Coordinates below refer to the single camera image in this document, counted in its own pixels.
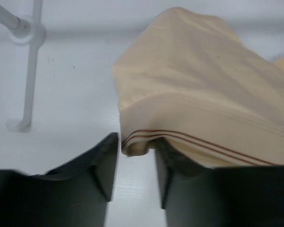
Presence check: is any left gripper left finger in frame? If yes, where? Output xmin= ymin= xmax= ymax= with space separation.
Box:
xmin=0 ymin=132 xmax=119 ymax=227

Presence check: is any beige underwear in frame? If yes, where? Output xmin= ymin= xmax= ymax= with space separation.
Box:
xmin=112 ymin=7 xmax=284 ymax=167

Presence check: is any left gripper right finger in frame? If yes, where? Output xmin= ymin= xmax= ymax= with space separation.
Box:
xmin=155 ymin=139 xmax=284 ymax=227

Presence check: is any white clothes rack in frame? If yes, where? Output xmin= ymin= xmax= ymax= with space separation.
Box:
xmin=0 ymin=0 xmax=46 ymax=132

